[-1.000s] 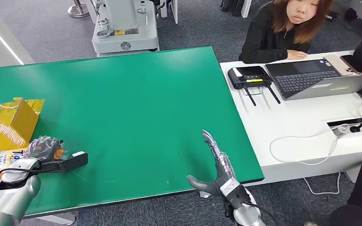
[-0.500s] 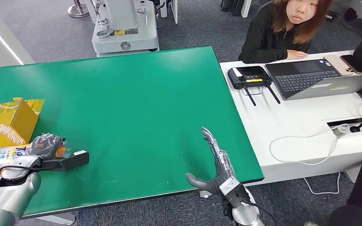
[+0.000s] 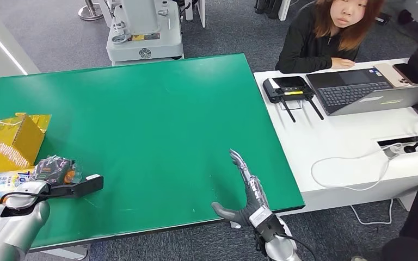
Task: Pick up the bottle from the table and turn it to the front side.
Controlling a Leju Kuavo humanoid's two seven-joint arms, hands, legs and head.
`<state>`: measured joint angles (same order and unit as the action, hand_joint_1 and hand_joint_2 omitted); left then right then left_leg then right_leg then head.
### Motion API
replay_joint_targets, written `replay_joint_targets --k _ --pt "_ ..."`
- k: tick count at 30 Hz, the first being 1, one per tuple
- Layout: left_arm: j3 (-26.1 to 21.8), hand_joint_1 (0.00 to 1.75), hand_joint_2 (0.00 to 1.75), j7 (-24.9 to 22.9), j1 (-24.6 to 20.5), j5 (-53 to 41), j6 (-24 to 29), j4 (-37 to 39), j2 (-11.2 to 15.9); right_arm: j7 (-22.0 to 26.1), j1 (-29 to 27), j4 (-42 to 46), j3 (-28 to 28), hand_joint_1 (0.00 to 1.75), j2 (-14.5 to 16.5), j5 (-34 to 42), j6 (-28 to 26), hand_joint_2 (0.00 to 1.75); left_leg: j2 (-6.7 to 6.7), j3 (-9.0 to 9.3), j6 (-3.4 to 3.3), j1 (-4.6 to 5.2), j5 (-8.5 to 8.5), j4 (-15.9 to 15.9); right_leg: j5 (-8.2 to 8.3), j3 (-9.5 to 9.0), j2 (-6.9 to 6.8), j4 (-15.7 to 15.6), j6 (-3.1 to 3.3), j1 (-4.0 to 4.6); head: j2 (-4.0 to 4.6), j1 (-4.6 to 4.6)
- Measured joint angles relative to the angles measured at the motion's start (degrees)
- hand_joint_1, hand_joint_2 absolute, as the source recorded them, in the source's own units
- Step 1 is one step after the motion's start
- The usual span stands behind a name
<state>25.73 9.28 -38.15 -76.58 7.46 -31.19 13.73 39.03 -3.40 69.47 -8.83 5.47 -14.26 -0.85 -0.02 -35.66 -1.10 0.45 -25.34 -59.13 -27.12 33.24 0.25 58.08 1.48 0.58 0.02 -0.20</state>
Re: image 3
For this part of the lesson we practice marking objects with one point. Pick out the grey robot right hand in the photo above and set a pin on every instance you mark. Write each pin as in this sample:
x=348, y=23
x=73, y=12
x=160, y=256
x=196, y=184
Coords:
x=254, y=201

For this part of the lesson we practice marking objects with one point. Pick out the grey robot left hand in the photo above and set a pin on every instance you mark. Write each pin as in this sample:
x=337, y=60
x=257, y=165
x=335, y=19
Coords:
x=50, y=169

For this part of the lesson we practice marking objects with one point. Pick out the orange plastic bottle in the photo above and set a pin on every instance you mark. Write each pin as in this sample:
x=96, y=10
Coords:
x=0, y=183

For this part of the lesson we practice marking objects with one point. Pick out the yellow taped cardboard box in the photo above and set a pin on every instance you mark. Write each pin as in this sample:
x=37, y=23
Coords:
x=3, y=144

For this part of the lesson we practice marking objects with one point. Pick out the black remote controller with antennas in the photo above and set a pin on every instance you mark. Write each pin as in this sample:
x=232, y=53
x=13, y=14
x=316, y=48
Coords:
x=288, y=89

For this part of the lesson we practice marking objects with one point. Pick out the grey open laptop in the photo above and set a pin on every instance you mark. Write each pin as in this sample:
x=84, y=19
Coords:
x=353, y=91

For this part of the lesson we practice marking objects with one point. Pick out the white machine base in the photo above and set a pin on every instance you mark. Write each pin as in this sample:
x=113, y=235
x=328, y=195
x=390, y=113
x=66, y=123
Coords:
x=144, y=41

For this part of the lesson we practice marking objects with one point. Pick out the chrome stanchion base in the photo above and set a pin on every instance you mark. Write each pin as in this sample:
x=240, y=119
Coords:
x=89, y=12

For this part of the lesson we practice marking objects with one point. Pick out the beige smartphone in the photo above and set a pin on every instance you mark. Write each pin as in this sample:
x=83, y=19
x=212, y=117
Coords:
x=387, y=73

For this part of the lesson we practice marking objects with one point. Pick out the white furniture leg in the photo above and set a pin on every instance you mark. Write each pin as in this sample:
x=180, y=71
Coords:
x=201, y=10

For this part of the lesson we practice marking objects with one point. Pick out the dark smartphone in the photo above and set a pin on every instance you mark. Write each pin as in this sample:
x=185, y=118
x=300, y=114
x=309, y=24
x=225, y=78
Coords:
x=403, y=71

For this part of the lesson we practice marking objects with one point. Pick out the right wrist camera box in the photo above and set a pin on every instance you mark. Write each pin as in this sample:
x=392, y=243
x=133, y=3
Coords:
x=266, y=219

